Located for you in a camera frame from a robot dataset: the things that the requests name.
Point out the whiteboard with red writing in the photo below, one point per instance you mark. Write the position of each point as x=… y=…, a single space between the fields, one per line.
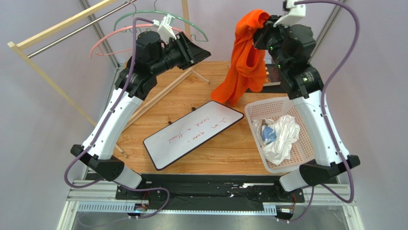
x=184 y=135

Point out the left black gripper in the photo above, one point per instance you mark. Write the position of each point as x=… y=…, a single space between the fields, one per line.
x=190 y=53

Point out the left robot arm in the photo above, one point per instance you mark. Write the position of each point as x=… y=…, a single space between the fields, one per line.
x=151 y=57

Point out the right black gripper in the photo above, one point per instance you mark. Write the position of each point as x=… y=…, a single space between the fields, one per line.
x=264 y=37

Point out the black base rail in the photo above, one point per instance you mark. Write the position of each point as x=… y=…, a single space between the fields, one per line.
x=210 y=193

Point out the pink clothes hanger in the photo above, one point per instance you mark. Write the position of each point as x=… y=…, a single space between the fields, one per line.
x=118 y=43

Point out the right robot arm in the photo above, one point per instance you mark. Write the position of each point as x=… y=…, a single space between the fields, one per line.
x=290 y=48

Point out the white plastic basket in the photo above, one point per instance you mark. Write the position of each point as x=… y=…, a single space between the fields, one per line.
x=302 y=151

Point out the wooden clothes rack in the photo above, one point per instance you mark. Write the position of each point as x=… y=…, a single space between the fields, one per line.
x=36 y=122

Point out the large black book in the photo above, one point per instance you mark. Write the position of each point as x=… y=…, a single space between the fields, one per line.
x=272 y=89

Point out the green clothes hanger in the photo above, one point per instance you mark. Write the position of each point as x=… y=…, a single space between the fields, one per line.
x=155 y=13

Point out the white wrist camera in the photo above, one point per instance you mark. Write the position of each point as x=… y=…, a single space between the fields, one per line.
x=294 y=13
x=164 y=28

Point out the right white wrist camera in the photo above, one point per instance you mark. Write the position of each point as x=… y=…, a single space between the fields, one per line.
x=294 y=13

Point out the dark red cover book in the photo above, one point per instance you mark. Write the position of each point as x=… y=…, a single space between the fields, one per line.
x=272 y=76

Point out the white printed t shirt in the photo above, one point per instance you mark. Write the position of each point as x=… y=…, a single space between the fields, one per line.
x=276 y=138

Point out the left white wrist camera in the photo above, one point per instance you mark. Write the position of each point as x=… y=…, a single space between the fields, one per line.
x=164 y=28

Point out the orange t shirt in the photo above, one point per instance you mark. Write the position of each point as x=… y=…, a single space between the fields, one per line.
x=247 y=66

